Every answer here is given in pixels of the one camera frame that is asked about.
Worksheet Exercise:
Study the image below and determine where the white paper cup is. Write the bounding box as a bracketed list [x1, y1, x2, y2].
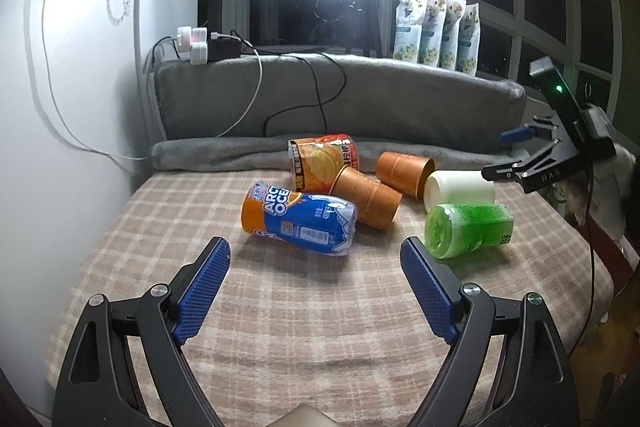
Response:
[423, 170, 496, 211]

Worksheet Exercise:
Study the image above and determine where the brown paper cup far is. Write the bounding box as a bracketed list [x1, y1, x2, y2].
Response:
[375, 150, 436, 200]

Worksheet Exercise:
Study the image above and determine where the brown paper cup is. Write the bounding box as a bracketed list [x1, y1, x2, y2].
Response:
[375, 150, 436, 200]
[330, 166, 402, 231]

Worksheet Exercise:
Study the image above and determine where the green drink cup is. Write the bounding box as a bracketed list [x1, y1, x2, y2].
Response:
[424, 204, 514, 259]

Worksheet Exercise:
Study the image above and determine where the brown paper cup near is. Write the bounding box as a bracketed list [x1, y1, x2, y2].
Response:
[330, 166, 402, 231]

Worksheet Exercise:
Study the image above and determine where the orange red noodle cup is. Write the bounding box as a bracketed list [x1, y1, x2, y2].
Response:
[288, 133, 359, 194]

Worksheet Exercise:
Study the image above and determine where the blue orange Arctic Ocean cup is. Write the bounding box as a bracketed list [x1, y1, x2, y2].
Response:
[241, 182, 358, 257]

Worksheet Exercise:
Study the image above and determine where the white green pouch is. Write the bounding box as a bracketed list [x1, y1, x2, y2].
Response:
[418, 0, 447, 67]
[393, 0, 428, 64]
[456, 3, 480, 77]
[439, 0, 466, 70]

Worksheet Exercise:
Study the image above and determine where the black tripod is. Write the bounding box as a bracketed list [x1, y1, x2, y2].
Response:
[345, 0, 383, 58]

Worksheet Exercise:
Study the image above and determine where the checkered beige table cloth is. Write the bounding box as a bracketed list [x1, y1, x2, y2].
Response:
[46, 170, 591, 426]

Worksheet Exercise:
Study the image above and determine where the grey cushion backrest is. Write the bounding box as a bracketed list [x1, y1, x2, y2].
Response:
[154, 54, 526, 154]

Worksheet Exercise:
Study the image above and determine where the black power adapter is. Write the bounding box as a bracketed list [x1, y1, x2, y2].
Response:
[207, 32, 243, 62]

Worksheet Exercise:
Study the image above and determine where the white power strip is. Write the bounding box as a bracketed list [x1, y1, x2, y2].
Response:
[176, 26, 208, 66]

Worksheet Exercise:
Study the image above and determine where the black cable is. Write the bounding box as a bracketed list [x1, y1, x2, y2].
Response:
[211, 30, 348, 138]

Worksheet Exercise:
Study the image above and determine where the white cable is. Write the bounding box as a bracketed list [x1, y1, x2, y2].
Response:
[39, 0, 265, 160]

